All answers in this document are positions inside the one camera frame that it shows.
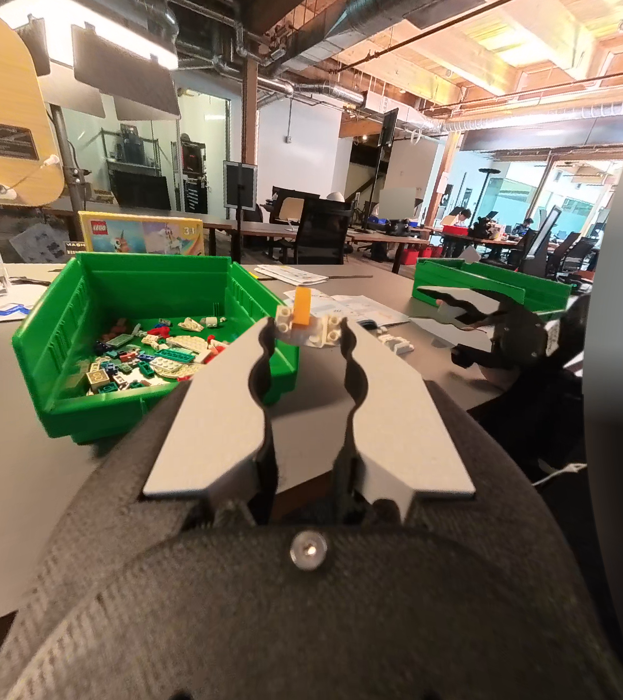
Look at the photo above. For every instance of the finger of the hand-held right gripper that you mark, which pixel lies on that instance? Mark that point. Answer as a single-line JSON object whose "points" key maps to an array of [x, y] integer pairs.
{"points": [[459, 334], [470, 301]]}

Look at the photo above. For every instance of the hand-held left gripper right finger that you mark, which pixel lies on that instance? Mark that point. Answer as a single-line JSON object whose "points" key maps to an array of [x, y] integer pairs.
{"points": [[410, 437]]}

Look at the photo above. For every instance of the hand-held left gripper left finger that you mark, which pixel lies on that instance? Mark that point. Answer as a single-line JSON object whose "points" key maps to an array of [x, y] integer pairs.
{"points": [[207, 437]]}

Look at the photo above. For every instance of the small white bricks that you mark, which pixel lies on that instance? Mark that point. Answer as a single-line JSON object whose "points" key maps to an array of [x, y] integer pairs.
{"points": [[396, 343]]}

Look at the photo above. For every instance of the white lego assembly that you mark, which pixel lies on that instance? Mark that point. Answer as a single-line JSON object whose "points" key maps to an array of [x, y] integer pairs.
{"points": [[322, 333]]}

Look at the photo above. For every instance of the green plastic bin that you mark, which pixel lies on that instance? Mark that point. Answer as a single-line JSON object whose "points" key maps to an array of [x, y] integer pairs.
{"points": [[125, 284], [481, 279]]}

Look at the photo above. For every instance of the pile of loose lego pieces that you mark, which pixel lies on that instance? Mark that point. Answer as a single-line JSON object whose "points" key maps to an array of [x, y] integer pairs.
{"points": [[164, 355]]}

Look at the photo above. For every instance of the colourful lego set box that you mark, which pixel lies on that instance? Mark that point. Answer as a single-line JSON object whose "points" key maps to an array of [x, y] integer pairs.
{"points": [[142, 235]]}

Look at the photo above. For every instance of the open instruction booklet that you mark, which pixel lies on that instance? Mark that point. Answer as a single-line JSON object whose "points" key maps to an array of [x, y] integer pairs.
{"points": [[366, 309]]}

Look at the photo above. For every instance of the black floor lamp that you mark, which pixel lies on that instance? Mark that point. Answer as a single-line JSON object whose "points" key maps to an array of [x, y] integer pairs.
{"points": [[489, 172]]}

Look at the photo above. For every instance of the black office chair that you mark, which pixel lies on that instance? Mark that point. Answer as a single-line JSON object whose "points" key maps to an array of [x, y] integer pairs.
{"points": [[322, 235]]}

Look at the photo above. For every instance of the closed instruction booklet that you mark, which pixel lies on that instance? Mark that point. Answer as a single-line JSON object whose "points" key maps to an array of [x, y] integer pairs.
{"points": [[289, 273]]}

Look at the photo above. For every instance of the hanging black monitor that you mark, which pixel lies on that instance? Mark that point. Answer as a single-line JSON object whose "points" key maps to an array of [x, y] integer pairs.
{"points": [[388, 128]]}

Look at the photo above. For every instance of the black display on pole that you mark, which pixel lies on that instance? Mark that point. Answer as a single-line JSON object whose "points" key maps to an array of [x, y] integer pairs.
{"points": [[240, 186]]}

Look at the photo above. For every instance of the printed paper sheet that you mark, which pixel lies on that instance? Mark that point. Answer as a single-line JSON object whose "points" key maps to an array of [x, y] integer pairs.
{"points": [[40, 243]]}

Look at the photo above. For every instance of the studio light panel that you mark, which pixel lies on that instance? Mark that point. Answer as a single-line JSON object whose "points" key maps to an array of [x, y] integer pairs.
{"points": [[125, 82]]}

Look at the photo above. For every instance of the silver air duct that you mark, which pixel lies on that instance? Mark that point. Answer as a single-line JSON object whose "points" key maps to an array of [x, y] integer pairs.
{"points": [[317, 33]]}

